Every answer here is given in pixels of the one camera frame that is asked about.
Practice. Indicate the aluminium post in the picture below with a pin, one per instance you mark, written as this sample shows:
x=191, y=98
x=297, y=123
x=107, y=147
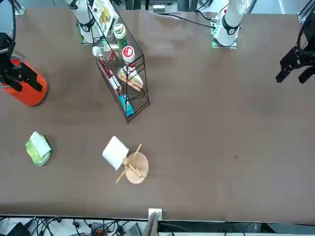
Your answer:
x=150, y=226

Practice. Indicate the green tissue pack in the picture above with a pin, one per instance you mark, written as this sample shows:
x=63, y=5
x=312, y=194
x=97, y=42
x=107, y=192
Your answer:
x=37, y=158

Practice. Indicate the orange bin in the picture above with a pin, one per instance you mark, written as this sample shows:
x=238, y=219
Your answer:
x=32, y=96

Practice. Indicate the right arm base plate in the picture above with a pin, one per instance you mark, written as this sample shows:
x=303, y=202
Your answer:
x=85, y=42

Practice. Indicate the wrapped sandwich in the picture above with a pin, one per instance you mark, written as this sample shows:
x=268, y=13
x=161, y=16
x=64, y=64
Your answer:
x=131, y=81

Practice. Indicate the white tissue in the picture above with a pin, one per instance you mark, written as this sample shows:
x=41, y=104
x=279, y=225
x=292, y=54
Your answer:
x=39, y=143

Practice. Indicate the black box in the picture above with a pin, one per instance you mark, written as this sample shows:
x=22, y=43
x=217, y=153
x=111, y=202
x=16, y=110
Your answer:
x=17, y=231

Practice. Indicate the red black power strip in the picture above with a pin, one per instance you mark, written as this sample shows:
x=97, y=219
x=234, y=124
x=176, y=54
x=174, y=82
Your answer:
x=98, y=229

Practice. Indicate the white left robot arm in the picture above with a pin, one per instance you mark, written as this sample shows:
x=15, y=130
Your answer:
x=230, y=22

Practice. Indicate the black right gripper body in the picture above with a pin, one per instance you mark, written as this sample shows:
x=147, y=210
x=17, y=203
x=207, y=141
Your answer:
x=6, y=45

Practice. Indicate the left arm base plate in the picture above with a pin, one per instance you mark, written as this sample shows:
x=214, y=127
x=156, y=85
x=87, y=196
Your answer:
x=233, y=46

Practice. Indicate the wooden roll stand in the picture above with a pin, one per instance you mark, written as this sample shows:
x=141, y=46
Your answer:
x=137, y=167

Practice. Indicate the blue snack packet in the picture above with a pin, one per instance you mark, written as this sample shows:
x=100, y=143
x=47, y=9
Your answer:
x=126, y=105

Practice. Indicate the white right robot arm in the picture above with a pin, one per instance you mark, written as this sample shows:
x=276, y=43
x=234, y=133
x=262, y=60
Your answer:
x=81, y=17

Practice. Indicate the long red white box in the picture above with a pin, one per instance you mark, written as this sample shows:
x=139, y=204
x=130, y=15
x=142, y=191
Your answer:
x=110, y=78

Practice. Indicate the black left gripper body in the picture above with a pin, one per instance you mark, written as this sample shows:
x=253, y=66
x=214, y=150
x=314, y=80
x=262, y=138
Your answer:
x=310, y=39

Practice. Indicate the red label jar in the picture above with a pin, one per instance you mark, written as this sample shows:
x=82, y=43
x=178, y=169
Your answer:
x=128, y=52

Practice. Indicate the white cracker box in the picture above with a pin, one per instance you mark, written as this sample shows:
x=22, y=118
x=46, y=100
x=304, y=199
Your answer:
x=104, y=12

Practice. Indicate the amber clear packet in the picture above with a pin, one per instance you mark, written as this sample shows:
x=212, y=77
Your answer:
x=115, y=52

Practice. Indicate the white table edge bracket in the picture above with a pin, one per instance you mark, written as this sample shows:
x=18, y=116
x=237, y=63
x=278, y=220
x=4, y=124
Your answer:
x=155, y=212

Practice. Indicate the green label jar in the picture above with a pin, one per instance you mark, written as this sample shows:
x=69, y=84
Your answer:
x=119, y=30

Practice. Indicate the small white bottle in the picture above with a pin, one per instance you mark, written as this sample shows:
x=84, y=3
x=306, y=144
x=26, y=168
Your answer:
x=96, y=51

